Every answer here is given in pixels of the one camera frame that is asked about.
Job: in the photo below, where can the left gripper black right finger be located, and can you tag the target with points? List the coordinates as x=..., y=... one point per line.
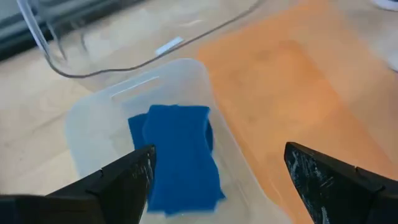
x=335, y=193

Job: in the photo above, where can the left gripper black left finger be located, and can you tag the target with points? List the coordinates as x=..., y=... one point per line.
x=109, y=196

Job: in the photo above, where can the bright blue sponge cloth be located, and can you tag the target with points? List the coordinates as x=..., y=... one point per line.
x=183, y=155

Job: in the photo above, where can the small frosted plastic bin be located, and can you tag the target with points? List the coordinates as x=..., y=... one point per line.
x=93, y=130

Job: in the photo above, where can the orange plastic bin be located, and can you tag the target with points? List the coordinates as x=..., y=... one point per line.
x=295, y=93

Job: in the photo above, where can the clear plastic bin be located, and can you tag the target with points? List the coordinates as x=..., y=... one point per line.
x=109, y=37

